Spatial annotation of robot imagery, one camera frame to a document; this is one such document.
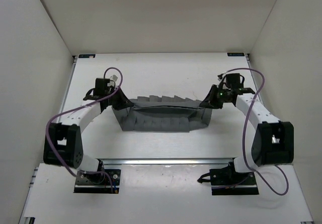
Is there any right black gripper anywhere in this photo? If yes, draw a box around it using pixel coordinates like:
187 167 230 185
200 85 229 109

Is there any grey pleated skirt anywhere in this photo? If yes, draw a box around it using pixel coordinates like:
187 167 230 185
113 95 212 132

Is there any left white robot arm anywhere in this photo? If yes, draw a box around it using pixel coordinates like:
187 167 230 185
43 76 133 184

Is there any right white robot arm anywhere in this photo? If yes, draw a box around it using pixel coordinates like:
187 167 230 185
200 73 294 184

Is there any right blue corner label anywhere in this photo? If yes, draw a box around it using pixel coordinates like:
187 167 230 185
227 52 245 57

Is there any blue corner label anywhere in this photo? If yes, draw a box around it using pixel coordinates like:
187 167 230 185
78 54 96 58
227 52 245 57

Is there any left blue corner label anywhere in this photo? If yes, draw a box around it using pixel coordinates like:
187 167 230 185
78 54 96 58

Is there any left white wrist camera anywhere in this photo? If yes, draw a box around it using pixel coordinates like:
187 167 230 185
109 75 118 82

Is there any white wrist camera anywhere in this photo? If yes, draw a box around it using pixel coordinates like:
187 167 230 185
109 75 118 82
218 73 226 79

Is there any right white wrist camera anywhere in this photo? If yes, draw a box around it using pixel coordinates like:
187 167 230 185
218 73 226 79

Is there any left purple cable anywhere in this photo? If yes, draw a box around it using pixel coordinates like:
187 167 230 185
46 67 124 193

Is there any purple cable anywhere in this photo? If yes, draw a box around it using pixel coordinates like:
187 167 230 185
46 67 124 193
217 67 290 196

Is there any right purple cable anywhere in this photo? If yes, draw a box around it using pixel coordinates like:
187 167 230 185
217 67 290 196

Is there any silver aluminium front rail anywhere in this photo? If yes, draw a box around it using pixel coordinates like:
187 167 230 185
102 158 233 165

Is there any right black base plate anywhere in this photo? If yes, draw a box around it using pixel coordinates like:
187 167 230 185
197 166 259 196

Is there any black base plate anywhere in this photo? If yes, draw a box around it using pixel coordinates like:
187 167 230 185
197 166 259 196
73 169 121 194

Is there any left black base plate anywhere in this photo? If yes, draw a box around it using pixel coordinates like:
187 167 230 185
73 169 121 194

